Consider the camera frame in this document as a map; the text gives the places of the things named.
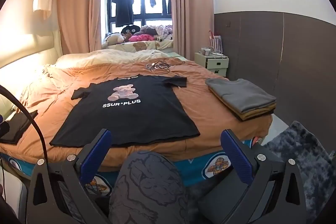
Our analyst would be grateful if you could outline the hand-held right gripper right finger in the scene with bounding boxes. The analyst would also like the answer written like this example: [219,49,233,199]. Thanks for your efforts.
[220,129,307,224]

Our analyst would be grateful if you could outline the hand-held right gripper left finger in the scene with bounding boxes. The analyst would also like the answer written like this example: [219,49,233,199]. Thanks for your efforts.
[28,129,113,224]

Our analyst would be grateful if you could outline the black bear print t-shirt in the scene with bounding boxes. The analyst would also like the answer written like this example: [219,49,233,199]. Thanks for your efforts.
[49,75,201,148]

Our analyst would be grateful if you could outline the pile of mixed clothes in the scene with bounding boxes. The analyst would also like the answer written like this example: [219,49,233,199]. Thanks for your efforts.
[140,25,174,39]

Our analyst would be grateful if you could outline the teal printed bed sheet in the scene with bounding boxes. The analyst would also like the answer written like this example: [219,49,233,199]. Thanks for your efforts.
[0,135,263,189]

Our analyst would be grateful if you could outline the mustard folded shirt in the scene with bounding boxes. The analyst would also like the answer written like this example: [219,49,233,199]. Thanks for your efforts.
[223,105,276,121]

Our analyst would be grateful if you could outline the bed with orange sheet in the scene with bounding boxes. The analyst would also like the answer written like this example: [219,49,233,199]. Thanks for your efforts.
[0,57,273,172]

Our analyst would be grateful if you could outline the person's leg in printed pants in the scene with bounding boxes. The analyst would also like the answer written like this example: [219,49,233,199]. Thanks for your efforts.
[109,151,189,224]

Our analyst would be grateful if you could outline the grey fluffy rug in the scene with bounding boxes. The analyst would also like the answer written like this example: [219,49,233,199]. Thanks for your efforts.
[262,121,335,224]

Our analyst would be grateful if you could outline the dark folded cloth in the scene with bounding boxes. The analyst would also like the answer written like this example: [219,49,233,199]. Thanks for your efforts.
[0,110,38,145]

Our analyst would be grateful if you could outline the pale green nightstand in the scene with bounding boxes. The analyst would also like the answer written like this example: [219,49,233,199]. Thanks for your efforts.
[194,52,229,77]

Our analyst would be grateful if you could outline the cream duvet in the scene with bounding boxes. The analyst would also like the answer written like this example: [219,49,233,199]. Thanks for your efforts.
[54,49,174,69]

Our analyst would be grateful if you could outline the striped paper bag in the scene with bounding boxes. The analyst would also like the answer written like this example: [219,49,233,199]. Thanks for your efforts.
[209,30,223,54]

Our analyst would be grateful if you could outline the white plush toy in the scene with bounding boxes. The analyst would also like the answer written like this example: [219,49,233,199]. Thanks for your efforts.
[102,32,126,48]

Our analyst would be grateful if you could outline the cream padded headboard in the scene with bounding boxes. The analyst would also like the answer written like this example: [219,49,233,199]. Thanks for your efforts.
[0,30,63,119]

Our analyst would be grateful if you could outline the bear print window seat sheet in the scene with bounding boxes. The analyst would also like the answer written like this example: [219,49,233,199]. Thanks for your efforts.
[105,39,175,52]

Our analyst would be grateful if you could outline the pink plush toy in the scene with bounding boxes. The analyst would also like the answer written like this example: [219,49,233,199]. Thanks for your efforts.
[130,34,155,42]

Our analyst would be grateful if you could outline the black plush toy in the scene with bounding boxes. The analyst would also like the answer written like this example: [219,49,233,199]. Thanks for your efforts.
[121,25,140,35]

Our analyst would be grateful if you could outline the hanging black jacket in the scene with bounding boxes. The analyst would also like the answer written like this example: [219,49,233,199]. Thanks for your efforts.
[112,0,135,26]

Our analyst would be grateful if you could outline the long black cable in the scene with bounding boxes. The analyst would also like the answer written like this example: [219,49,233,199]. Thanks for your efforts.
[0,85,49,164]

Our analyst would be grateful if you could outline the tangled black charger cables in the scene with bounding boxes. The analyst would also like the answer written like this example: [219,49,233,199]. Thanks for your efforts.
[146,58,185,74]

